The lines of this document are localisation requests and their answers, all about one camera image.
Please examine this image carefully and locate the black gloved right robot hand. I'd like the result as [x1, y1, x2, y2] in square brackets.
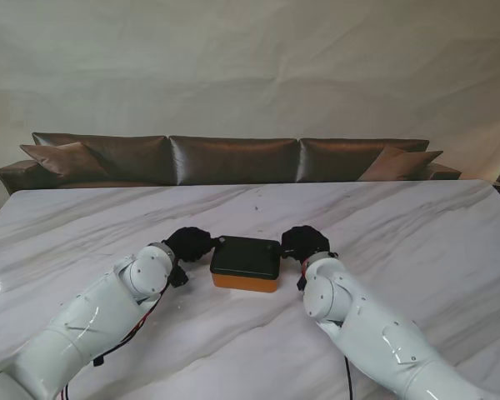
[279, 225, 338, 266]

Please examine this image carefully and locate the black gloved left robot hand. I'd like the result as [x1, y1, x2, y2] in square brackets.
[161, 226, 227, 264]

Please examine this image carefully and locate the black tissue box base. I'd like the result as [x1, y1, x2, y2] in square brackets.
[209, 235, 281, 279]

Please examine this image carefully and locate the orange plastic tissue box cover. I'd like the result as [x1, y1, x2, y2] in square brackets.
[211, 271, 279, 296]

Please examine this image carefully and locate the brown leather sofa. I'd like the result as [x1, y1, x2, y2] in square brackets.
[0, 132, 463, 197]

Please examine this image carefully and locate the brown throw pillow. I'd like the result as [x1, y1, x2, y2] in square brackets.
[357, 146, 444, 182]
[19, 142, 109, 180]

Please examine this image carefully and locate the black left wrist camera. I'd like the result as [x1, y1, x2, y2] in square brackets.
[169, 266, 189, 289]

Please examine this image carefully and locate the red black left arm cable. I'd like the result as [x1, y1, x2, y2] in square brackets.
[60, 287, 168, 400]

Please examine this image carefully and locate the red black arm cable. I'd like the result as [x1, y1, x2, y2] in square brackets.
[343, 353, 355, 400]
[60, 287, 168, 400]

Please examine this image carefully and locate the red black right arm cable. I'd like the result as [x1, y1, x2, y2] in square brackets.
[343, 353, 355, 400]

